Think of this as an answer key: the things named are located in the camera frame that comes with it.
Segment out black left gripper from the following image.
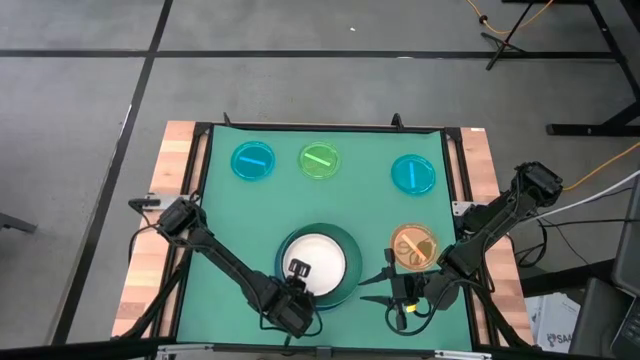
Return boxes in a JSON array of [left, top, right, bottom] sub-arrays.
[[259, 258, 319, 339]]

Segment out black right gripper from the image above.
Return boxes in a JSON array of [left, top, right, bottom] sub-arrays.
[[357, 248, 433, 333]]

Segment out orange transparent plastic plate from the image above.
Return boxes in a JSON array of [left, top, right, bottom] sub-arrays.
[[389, 222, 440, 273]]

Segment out blue transparent plastic plate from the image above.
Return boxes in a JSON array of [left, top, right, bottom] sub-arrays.
[[230, 140, 277, 182], [390, 153, 437, 196]]

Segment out white round plate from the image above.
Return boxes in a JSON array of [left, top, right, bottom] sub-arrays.
[[282, 233, 348, 297]]

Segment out large teal bowl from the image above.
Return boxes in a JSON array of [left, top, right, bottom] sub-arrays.
[[274, 222, 364, 311]]

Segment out green table mat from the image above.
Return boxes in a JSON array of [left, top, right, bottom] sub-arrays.
[[175, 124, 474, 351]]

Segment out green transparent plastic plate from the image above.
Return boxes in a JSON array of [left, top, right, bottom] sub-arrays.
[[297, 140, 342, 181]]

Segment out white printed cardboard box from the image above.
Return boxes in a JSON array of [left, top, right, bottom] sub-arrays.
[[524, 292, 582, 354]]

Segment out dark grey case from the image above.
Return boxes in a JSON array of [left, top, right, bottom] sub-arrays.
[[568, 277, 632, 359]]

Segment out black tripod stand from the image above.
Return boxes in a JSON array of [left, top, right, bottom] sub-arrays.
[[480, 0, 536, 72]]

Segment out grey floor stand foot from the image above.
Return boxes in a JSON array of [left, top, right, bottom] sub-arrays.
[[0, 212, 39, 235]]

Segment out black left arm cable bundle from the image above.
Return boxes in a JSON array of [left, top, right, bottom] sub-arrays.
[[113, 197, 194, 342]]

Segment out black table border rail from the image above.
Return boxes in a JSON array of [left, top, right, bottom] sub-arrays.
[[149, 112, 532, 351]]

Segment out black floor cables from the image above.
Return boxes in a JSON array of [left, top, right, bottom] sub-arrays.
[[513, 214, 640, 269]]

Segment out black rig frame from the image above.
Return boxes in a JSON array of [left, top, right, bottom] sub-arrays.
[[0, 337, 640, 360]]

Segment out white hanging cable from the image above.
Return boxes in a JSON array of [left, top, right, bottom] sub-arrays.
[[529, 169, 640, 221]]

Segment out yellow extension cable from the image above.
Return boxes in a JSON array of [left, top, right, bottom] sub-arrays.
[[562, 142, 640, 193]]

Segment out yellow hanging cable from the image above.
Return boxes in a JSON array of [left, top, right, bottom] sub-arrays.
[[465, 0, 555, 36]]

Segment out black desk leg frame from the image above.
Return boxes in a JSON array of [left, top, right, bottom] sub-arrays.
[[545, 0, 640, 138]]

